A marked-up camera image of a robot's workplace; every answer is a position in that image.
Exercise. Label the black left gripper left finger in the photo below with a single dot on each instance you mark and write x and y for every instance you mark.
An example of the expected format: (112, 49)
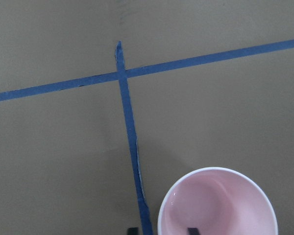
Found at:
(133, 231)

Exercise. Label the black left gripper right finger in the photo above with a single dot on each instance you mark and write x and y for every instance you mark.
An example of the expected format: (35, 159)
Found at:
(193, 231)

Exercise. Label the pink paper cup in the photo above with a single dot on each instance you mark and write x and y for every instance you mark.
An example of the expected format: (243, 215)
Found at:
(217, 201)

